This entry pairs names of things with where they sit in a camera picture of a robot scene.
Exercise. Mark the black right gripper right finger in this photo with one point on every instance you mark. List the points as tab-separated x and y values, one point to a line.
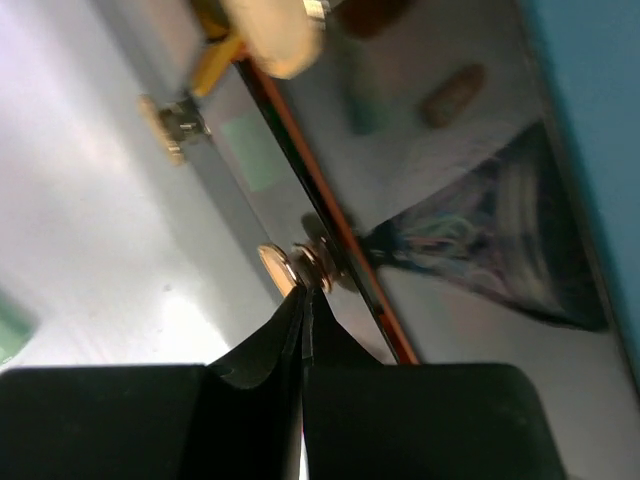
367	420

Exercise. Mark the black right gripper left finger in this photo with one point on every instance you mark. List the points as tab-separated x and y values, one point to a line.
236	418

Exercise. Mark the clear paper clip jar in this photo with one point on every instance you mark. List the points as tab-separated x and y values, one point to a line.
504	230

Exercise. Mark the dark drawer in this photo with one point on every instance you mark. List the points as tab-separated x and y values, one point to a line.
159	40

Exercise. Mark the green cap black highlighter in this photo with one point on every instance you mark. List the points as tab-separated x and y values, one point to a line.
256	150

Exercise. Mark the teal drawer organizer cabinet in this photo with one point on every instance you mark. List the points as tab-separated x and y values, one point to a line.
563	66

